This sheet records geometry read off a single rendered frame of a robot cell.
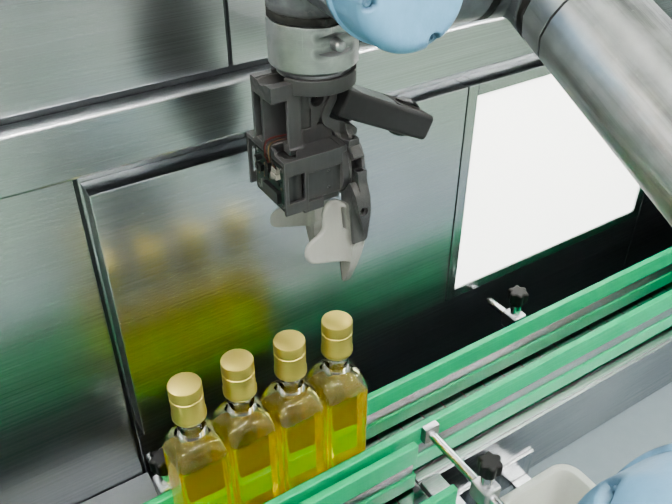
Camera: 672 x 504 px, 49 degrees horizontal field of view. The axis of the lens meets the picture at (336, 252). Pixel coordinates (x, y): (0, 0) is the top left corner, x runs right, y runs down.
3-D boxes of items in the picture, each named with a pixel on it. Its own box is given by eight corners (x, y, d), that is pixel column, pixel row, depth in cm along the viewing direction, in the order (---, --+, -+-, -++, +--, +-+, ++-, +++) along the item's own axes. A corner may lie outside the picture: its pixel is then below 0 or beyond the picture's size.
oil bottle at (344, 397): (343, 459, 99) (344, 342, 87) (366, 490, 95) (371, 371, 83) (306, 478, 97) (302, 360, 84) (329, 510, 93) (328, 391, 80)
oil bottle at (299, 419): (304, 479, 97) (299, 360, 84) (328, 510, 93) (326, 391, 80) (266, 499, 94) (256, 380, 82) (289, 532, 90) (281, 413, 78)
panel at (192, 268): (623, 208, 131) (675, 17, 111) (637, 216, 129) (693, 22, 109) (135, 419, 92) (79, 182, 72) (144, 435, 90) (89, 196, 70)
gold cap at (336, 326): (341, 334, 84) (342, 305, 81) (359, 353, 82) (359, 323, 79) (314, 346, 83) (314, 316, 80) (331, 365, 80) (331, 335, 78)
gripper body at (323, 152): (248, 186, 69) (238, 62, 62) (327, 162, 73) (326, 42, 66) (288, 225, 64) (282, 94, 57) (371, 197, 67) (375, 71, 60)
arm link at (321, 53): (327, -8, 63) (382, 19, 58) (328, 45, 66) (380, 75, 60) (248, 8, 60) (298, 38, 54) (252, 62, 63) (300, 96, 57)
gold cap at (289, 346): (297, 354, 82) (296, 324, 79) (313, 374, 79) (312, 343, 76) (268, 365, 80) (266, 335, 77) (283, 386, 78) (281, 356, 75)
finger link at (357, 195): (332, 235, 71) (320, 148, 67) (348, 229, 71) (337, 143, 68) (359, 250, 67) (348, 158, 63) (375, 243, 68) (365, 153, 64)
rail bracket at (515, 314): (492, 332, 120) (502, 266, 112) (522, 357, 115) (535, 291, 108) (473, 341, 118) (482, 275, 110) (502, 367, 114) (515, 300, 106)
